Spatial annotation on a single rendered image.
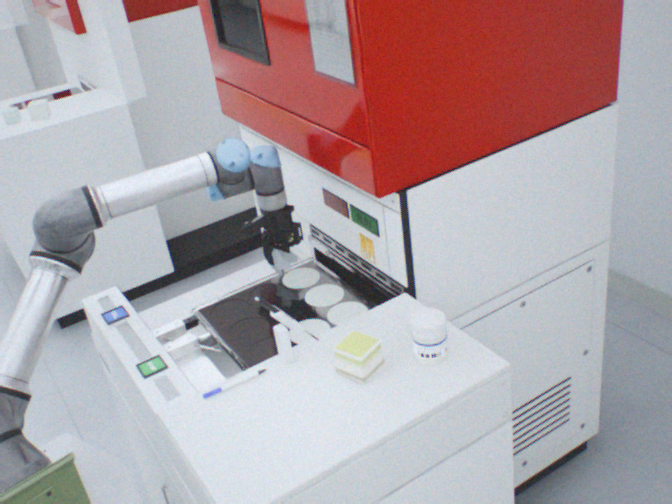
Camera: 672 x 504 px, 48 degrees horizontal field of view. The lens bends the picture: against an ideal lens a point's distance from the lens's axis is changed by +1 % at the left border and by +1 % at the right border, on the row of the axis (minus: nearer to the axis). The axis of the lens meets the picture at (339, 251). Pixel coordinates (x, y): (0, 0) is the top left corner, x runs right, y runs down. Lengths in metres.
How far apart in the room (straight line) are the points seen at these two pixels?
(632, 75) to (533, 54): 1.31
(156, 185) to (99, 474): 0.62
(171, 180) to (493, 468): 0.92
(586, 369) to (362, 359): 1.11
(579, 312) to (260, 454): 1.17
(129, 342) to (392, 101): 0.81
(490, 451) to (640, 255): 1.84
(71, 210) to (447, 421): 0.87
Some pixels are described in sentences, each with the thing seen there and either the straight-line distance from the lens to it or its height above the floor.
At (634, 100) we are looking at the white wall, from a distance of 3.09.
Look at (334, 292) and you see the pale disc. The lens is 1.90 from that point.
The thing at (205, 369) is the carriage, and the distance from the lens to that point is 1.78.
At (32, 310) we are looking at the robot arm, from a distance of 1.73.
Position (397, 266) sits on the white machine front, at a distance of 1.74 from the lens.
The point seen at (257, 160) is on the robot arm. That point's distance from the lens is 1.82.
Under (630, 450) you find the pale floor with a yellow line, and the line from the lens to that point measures 2.76.
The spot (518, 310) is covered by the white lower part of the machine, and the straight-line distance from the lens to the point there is 2.06.
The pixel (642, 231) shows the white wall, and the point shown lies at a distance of 3.27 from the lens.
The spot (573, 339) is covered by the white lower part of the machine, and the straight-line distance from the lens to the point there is 2.31.
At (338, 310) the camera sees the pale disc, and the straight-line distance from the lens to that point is 1.83.
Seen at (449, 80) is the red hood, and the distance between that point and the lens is 1.64.
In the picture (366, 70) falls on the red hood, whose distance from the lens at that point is 1.50.
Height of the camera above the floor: 1.94
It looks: 30 degrees down
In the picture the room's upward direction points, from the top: 8 degrees counter-clockwise
